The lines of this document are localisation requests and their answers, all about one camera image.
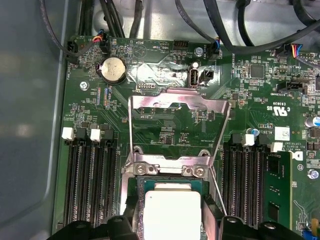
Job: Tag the metal socket cover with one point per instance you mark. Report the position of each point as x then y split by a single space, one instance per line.
147 100

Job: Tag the CPU socket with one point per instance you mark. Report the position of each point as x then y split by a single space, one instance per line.
190 171

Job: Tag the silver coin battery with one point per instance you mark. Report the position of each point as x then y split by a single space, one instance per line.
113 70

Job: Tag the silver square CPU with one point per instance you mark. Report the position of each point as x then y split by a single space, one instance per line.
172 215

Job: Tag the black PC case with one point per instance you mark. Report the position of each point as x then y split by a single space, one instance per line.
25 125

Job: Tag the green RAM stick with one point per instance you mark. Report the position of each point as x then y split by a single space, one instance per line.
277 180

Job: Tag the metal USB port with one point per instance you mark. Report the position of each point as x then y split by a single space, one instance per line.
193 78

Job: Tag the green motherboard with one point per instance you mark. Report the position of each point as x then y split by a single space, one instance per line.
250 120

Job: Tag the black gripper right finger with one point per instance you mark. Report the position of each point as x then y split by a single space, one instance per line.
235 230

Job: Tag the silver board screw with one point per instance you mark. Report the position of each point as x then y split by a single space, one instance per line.
313 173
84 85
199 51

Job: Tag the blue expansion slot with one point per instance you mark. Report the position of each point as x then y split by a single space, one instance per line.
308 235

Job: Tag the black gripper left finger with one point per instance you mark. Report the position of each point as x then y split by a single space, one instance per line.
120 230

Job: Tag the metal locking lever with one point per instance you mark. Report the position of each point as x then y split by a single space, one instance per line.
122 190
219 192

